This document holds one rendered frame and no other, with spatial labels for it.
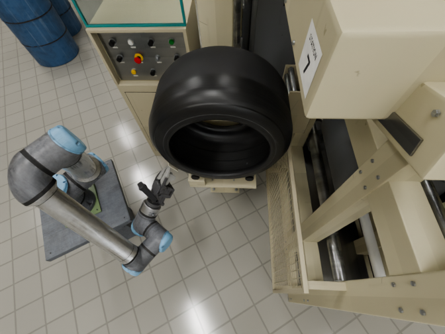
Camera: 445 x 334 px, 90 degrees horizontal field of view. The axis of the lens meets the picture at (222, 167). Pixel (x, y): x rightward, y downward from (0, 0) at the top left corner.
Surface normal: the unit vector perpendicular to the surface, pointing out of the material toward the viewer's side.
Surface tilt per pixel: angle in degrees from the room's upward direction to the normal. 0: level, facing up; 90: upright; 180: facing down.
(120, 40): 90
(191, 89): 22
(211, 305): 0
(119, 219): 0
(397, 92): 90
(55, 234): 0
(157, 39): 90
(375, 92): 90
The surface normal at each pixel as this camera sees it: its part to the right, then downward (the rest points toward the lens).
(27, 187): 0.44, 0.23
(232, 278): -0.04, -0.49
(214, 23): -0.04, 0.87
